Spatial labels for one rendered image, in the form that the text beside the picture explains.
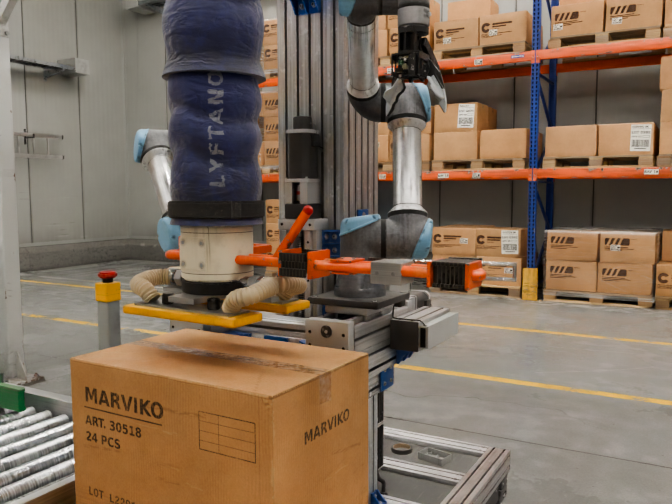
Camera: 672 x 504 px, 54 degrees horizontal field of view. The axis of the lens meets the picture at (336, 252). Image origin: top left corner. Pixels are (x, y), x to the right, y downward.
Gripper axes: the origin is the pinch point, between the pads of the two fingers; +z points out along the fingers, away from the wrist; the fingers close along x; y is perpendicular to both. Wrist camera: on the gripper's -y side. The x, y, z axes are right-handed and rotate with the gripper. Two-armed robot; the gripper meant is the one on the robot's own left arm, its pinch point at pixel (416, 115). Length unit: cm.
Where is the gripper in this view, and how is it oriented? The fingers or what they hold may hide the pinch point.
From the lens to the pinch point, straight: 165.2
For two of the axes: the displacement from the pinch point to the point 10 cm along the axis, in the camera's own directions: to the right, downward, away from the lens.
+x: 8.7, 0.4, -4.9
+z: 0.0, 10.0, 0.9
